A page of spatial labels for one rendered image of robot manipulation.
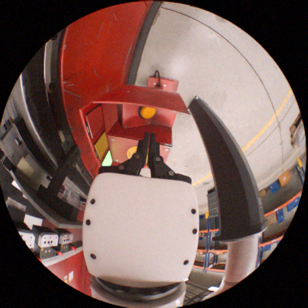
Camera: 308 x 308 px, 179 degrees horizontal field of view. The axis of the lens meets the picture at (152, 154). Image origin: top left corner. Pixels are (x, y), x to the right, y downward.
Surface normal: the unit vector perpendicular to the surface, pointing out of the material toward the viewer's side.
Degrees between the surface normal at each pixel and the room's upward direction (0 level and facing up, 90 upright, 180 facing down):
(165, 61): 0
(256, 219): 90
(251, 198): 90
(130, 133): 90
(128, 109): 35
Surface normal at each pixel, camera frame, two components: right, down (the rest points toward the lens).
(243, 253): -0.68, -0.55
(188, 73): -0.13, 0.74
